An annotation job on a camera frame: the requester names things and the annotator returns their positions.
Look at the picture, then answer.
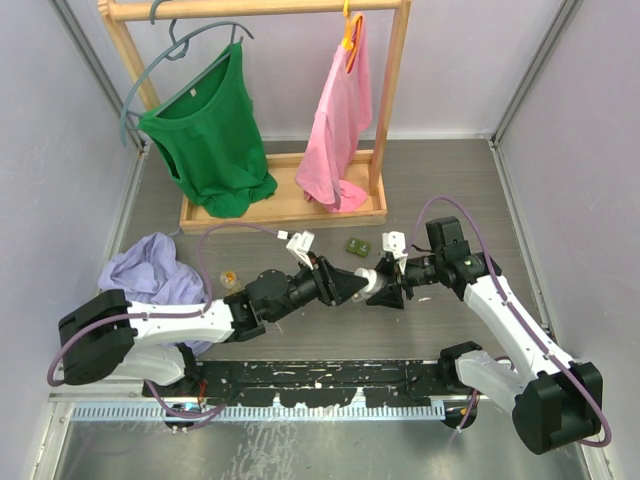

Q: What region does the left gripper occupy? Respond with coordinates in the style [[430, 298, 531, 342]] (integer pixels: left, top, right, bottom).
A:
[[267, 252, 367, 324]]

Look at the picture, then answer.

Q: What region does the white pill bottle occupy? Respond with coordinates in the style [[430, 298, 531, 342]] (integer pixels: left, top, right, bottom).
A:
[[354, 268, 387, 299]]

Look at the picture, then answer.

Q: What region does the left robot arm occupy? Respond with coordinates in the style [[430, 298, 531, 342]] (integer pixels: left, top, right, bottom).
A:
[[47, 256, 369, 396]]

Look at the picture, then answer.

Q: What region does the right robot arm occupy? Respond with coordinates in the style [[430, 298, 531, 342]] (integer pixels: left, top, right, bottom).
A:
[[356, 217, 604, 454]]

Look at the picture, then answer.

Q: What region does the clear bottle with orange pills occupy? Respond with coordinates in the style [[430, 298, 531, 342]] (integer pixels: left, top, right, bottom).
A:
[[219, 270, 243, 295]]

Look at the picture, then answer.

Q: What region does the green pill box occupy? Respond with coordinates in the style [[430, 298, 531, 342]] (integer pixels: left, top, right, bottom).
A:
[[345, 237, 371, 257]]

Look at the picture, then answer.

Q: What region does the wooden clothes rack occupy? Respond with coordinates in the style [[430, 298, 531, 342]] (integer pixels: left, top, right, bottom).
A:
[[97, 1, 411, 228]]

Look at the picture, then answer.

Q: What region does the pink t-shirt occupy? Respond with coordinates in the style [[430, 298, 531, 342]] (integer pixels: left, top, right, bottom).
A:
[[295, 15, 372, 214]]

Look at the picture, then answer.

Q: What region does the lavender cloth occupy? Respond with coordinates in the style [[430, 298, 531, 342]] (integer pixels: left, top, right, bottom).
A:
[[97, 231, 216, 356]]

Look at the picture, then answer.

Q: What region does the green t-shirt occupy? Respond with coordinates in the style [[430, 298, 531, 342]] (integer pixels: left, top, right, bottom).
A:
[[139, 43, 278, 218]]

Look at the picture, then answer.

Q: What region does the orange-yellow plastic hanger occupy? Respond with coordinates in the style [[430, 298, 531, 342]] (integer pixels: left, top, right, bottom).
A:
[[341, 0, 364, 73]]

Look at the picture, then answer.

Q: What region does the grey-blue plastic hanger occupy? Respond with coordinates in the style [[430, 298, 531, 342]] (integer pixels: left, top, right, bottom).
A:
[[119, 19, 255, 146]]

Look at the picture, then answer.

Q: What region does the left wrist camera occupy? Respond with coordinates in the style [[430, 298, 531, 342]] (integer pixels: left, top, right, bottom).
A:
[[276, 230, 315, 269]]

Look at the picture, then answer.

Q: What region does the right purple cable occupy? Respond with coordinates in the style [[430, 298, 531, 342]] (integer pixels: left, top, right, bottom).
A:
[[407, 195, 614, 447]]

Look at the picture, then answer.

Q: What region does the purple cable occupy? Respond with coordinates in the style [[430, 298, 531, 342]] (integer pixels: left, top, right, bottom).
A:
[[47, 221, 289, 431], [407, 195, 614, 447]]

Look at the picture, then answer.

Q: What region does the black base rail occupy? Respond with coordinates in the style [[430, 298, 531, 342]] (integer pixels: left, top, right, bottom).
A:
[[156, 360, 481, 428]]

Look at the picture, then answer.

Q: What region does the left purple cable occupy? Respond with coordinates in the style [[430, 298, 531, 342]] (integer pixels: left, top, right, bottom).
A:
[[47, 221, 289, 431]]

